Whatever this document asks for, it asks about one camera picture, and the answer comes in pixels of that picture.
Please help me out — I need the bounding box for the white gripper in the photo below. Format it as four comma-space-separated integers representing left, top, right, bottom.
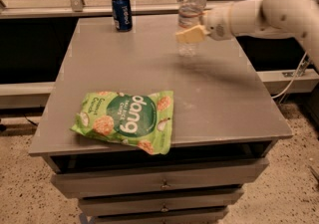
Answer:
175, 3, 234, 44

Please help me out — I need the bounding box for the clear plastic water bottle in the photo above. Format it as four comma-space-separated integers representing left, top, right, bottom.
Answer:
177, 0, 203, 56

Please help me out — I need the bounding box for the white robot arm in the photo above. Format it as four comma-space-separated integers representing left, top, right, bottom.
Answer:
175, 0, 319, 68

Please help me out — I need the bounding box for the blue pepsi can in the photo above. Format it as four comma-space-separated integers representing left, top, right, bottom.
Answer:
112, 0, 133, 32

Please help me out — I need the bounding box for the grey drawer cabinet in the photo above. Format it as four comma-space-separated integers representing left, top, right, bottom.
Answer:
30, 15, 292, 224

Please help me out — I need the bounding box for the green dang chips bag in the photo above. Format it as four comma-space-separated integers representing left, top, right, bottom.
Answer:
71, 91, 173, 155

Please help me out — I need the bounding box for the bottom grey drawer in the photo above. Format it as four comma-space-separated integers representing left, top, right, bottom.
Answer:
95, 207, 228, 224

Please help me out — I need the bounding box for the grey drawer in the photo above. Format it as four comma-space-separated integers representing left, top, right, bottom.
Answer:
52, 158, 269, 198
95, 207, 228, 224
79, 188, 243, 216

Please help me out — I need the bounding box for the top grey drawer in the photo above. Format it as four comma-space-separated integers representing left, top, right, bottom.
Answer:
52, 158, 269, 198

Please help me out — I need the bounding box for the middle grey drawer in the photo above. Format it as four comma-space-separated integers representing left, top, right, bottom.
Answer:
79, 188, 243, 216

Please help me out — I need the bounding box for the white cable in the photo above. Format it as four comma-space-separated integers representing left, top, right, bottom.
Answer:
270, 51, 310, 101

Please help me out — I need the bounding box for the black cable on floor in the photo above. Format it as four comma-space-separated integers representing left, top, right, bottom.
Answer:
21, 113, 40, 127

